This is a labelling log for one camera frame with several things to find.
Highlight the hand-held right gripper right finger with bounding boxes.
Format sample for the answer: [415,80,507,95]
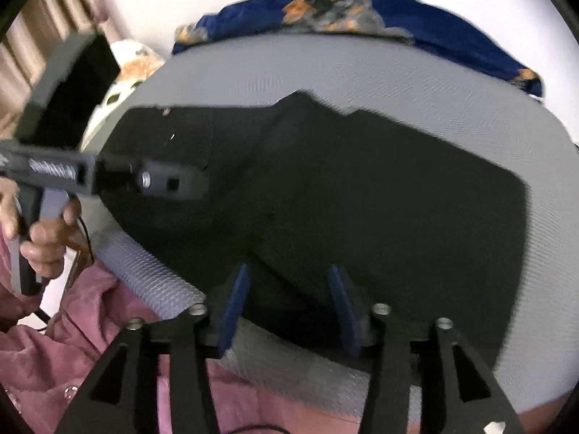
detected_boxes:
[327,264,525,434]

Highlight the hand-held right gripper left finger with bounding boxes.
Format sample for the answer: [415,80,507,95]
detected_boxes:
[54,262,252,434]

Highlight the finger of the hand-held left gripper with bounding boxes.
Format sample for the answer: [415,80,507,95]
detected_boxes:
[95,158,210,200]

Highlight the black pants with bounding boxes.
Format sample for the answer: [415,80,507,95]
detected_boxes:
[97,89,533,374]

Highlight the person's left hand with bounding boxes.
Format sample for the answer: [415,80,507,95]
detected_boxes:
[0,177,83,282]

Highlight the white floral pillow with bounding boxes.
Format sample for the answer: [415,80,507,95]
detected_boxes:
[81,40,166,154]

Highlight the beige curtain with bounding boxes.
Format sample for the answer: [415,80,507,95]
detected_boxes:
[0,0,132,133]

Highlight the person's pink clothing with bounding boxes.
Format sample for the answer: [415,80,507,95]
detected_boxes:
[0,226,376,434]

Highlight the grey mesh mattress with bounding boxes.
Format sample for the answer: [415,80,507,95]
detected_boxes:
[79,31,579,421]

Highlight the blue floral blanket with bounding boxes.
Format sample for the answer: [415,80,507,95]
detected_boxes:
[172,0,546,100]

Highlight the black cable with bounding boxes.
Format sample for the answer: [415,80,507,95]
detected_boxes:
[77,216,97,265]

